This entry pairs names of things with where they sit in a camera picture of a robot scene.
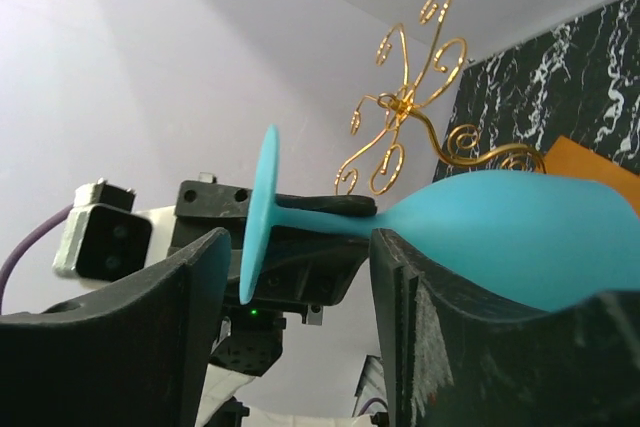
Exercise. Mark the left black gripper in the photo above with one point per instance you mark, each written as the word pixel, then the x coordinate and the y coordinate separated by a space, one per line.
pixel 302 268

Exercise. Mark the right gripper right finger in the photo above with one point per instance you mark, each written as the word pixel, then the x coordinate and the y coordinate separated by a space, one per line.
pixel 455 354

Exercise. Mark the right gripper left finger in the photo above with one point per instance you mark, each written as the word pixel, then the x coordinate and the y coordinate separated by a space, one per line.
pixel 133 353

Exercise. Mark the blue wine glass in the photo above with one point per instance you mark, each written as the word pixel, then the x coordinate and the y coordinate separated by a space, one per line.
pixel 544 241

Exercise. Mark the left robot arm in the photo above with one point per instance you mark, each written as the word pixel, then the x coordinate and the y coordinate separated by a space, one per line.
pixel 251 340

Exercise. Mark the gold wire glass rack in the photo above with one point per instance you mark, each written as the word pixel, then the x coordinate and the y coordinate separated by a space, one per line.
pixel 564 103

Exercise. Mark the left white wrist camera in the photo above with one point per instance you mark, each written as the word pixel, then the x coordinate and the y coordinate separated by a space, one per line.
pixel 104 239

